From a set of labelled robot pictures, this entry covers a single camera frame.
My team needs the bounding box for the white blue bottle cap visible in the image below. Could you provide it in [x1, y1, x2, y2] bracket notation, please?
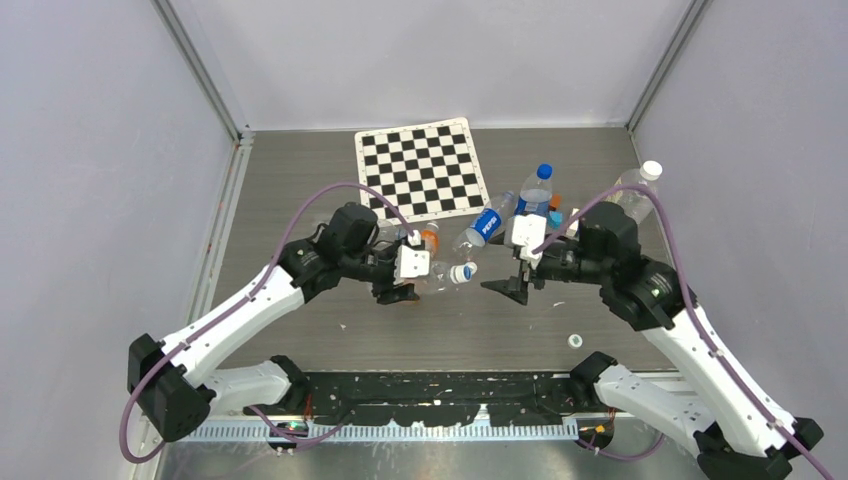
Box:
[460, 261, 478, 283]

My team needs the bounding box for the clear plastic bottle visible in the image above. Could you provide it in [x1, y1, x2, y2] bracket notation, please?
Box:
[415, 261, 465, 295]

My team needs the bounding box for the clear Pepsi bottle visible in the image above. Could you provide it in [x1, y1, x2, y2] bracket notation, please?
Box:
[514, 171, 553, 217]

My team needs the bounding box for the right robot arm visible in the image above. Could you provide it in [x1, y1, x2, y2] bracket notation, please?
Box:
[486, 201, 823, 479]

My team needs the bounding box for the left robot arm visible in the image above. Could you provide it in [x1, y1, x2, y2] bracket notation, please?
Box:
[127, 203, 431, 442]

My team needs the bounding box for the crushed Pepsi bottle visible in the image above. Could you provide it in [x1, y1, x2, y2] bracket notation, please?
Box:
[377, 219, 407, 243]

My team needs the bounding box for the blue label Pepsi bottle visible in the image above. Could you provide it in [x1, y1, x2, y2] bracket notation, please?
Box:
[453, 191, 516, 261]

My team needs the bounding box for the orange drink bottle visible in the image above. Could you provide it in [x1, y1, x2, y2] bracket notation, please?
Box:
[421, 221, 440, 260]

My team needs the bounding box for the white green bottle cap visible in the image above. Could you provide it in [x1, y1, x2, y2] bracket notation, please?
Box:
[567, 334, 583, 349]

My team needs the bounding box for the tall bottle white cap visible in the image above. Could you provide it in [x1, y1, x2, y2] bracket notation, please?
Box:
[608, 160, 663, 224]

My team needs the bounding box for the white green toy block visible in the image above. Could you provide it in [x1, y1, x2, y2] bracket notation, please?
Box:
[565, 208, 579, 238]

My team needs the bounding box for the blue toy block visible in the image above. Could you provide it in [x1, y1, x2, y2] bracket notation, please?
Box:
[547, 211, 564, 230]

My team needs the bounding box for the checkerboard mat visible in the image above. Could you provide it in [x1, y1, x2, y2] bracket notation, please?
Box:
[354, 117, 490, 223]

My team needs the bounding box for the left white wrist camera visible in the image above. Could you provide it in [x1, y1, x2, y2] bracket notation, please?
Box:
[394, 230, 431, 285]

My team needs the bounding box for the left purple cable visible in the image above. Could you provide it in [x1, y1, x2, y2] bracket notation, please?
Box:
[119, 182, 422, 464]

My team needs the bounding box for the purple cable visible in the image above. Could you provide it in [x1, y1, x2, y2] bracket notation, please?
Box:
[119, 182, 422, 464]
[529, 183, 836, 480]

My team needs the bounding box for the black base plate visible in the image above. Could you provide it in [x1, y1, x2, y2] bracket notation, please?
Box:
[265, 371, 616, 448]

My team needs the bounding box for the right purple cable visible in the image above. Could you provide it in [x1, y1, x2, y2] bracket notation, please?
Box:
[529, 183, 836, 480]

